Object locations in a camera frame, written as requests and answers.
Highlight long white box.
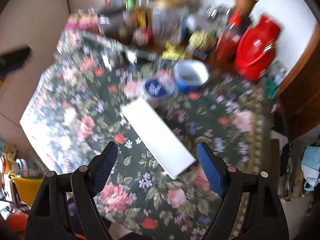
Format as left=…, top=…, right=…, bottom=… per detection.
left=121, top=98, right=196, bottom=180

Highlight blue white plastic cup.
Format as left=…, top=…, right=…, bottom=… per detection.
left=173, top=60, right=210, bottom=93

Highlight blue lid small container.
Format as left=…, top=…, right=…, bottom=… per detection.
left=142, top=77, right=176, bottom=103

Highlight yellow green snack packet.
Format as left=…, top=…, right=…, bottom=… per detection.
left=162, top=42, right=185, bottom=61

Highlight floral green tablecloth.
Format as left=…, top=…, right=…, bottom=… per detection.
left=20, top=30, right=270, bottom=239

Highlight pink patterned bag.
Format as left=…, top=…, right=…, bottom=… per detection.
left=64, top=14, right=100, bottom=34

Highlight light blue bag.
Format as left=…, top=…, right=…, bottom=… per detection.
left=301, top=146, right=320, bottom=191

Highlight teal green cloth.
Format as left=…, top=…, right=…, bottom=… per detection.
left=264, top=77, right=279, bottom=100

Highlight brown wooden door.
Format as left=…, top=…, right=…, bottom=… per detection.
left=278, top=23, right=319, bottom=140

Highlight red sauce bottle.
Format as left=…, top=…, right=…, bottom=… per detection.
left=215, top=9, right=242, bottom=61

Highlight red thermos jug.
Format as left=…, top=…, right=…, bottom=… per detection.
left=234, top=13, right=281, bottom=82

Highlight custard apple fruit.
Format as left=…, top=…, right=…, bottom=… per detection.
left=189, top=30, right=217, bottom=53

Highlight green cap bottle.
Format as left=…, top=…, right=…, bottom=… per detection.
left=125, top=0, right=136, bottom=11

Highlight small red round can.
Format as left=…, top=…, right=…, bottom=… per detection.
left=132, top=28, right=152, bottom=47

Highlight gold lid plastic jar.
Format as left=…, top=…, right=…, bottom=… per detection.
left=152, top=0, right=189, bottom=47

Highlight brown clay vase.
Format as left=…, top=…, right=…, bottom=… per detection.
left=234, top=0, right=259, bottom=17

